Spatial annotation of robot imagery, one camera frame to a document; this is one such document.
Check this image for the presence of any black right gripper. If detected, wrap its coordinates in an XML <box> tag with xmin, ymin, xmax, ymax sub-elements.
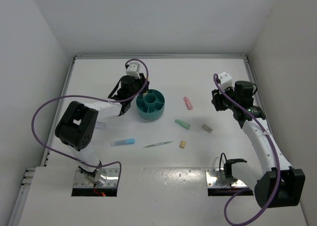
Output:
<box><xmin>211</xmin><ymin>84</ymin><xmax>238</xmax><ymax>111</ymax></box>

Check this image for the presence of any grey beige eraser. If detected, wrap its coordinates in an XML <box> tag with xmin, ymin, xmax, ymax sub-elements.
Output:
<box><xmin>202</xmin><ymin>124</ymin><xmax>212</xmax><ymax>133</ymax></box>

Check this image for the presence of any pink highlighter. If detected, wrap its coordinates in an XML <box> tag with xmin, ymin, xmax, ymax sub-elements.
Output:
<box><xmin>183</xmin><ymin>97</ymin><xmax>193</xmax><ymax>110</ymax></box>

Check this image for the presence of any green highlighter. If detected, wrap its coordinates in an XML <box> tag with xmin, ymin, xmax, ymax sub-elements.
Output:
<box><xmin>175</xmin><ymin>119</ymin><xmax>191</xmax><ymax>129</ymax></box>

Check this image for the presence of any blue capped glue stick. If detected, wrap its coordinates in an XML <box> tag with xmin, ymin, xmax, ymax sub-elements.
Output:
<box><xmin>110</xmin><ymin>138</ymin><xmax>135</xmax><ymax>147</ymax></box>

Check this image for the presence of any green thin pen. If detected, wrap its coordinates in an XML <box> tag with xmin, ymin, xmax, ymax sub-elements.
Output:
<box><xmin>143</xmin><ymin>141</ymin><xmax>173</xmax><ymax>148</ymax></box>

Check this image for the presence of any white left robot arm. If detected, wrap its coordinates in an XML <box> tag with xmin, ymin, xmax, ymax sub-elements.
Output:
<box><xmin>55</xmin><ymin>73</ymin><xmax>149</xmax><ymax>177</ymax></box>

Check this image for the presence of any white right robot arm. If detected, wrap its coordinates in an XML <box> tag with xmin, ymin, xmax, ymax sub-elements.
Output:
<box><xmin>211</xmin><ymin>80</ymin><xmax>306</xmax><ymax>208</ymax></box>

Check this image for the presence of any teal round divided organizer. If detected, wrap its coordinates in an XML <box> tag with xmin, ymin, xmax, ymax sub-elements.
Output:
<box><xmin>136</xmin><ymin>89</ymin><xmax>165</xmax><ymax>121</ymax></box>

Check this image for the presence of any tan small eraser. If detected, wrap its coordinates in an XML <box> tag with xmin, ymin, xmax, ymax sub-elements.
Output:
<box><xmin>179</xmin><ymin>141</ymin><xmax>186</xmax><ymax>149</ymax></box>

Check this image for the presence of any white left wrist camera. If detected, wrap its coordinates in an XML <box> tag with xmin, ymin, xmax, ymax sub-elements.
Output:
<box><xmin>125</xmin><ymin>62</ymin><xmax>140</xmax><ymax>79</ymax></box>

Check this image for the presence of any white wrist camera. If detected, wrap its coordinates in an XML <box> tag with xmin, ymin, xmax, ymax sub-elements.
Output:
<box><xmin>218</xmin><ymin>72</ymin><xmax>232</xmax><ymax>90</ymax></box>
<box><xmin>125</xmin><ymin>62</ymin><xmax>140</xmax><ymax>79</ymax></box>

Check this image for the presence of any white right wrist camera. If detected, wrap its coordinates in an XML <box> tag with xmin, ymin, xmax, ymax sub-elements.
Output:
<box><xmin>218</xmin><ymin>72</ymin><xmax>232</xmax><ymax>90</ymax></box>

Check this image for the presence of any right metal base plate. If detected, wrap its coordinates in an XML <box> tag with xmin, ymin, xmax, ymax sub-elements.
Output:
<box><xmin>205</xmin><ymin>168</ymin><xmax>247</xmax><ymax>189</ymax></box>

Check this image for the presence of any metal base plate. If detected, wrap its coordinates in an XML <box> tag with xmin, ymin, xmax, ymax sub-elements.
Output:
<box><xmin>205</xmin><ymin>168</ymin><xmax>247</xmax><ymax>189</ymax></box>
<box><xmin>73</xmin><ymin>168</ymin><xmax>120</xmax><ymax>189</ymax></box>

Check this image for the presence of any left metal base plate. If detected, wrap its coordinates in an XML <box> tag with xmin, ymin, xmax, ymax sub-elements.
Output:
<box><xmin>73</xmin><ymin>168</ymin><xmax>120</xmax><ymax>189</ymax></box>

